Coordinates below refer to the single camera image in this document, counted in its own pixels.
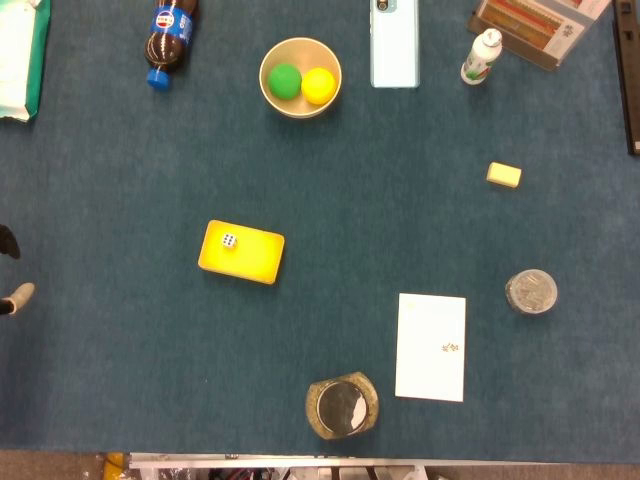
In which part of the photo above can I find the black bar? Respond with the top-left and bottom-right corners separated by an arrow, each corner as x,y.
612,0 -> 640,156

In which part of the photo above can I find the yellow ball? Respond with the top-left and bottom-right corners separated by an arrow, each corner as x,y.
300,67 -> 336,106

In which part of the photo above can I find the cola bottle blue cap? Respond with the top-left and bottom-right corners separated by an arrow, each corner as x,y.
143,0 -> 200,92

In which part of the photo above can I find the pale yellow eraser block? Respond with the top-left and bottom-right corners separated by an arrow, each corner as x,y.
485,161 -> 523,190

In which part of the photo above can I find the white card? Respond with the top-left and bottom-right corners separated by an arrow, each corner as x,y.
394,292 -> 467,403

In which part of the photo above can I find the light blue smartphone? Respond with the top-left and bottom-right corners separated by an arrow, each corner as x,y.
369,0 -> 421,89

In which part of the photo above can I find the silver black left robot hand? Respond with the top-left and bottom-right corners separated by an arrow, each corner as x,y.
0,224 -> 37,317

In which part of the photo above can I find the white bottle green label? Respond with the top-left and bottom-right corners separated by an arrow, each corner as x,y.
460,27 -> 504,86

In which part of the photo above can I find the glass jar with dark lid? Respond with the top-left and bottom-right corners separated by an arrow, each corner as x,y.
304,370 -> 380,442

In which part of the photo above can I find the green ball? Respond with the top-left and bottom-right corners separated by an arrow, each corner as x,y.
267,63 -> 304,101

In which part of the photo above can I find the yellow rectangular tray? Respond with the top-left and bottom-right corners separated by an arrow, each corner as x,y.
197,219 -> 286,286

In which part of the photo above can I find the beige round bowl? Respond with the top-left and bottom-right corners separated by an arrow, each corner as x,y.
258,36 -> 344,119

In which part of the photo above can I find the green white package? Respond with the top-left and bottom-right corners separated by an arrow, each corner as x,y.
0,0 -> 52,123

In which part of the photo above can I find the metal table frame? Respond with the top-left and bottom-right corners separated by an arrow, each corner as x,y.
128,452 -> 640,480

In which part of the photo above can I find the clear round lidded jar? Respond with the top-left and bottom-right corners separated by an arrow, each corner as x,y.
504,268 -> 559,315

